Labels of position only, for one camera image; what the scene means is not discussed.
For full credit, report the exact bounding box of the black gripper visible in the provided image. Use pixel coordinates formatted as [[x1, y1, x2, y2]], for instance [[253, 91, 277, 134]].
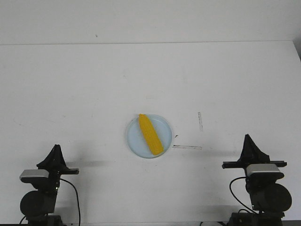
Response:
[[37, 144, 79, 190], [222, 134, 287, 169]]

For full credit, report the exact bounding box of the light blue round plate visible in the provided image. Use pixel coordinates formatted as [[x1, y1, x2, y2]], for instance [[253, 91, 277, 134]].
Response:
[[126, 114, 173, 159]]

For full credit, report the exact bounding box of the yellow toy corn cob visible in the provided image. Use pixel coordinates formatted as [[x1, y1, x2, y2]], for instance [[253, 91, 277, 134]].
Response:
[[138, 114, 164, 155]]

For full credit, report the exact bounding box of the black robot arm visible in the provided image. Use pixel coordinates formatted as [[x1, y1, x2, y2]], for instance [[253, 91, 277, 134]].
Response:
[[19, 144, 81, 226], [222, 134, 292, 226]]

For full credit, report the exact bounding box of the clear tape strip horizontal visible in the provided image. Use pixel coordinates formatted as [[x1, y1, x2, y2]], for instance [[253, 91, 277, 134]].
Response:
[[173, 145, 202, 150]]

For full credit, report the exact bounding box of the clear tape strip vertical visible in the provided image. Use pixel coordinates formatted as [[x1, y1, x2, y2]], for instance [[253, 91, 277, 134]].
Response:
[[198, 112, 203, 131]]

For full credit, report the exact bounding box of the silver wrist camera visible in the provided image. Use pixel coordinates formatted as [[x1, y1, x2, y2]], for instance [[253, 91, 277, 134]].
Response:
[[19, 169, 49, 183], [245, 163, 284, 180]]

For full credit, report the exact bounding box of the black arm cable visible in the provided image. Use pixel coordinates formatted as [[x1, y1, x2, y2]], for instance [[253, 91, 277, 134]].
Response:
[[229, 178, 254, 214], [60, 178, 81, 226]]

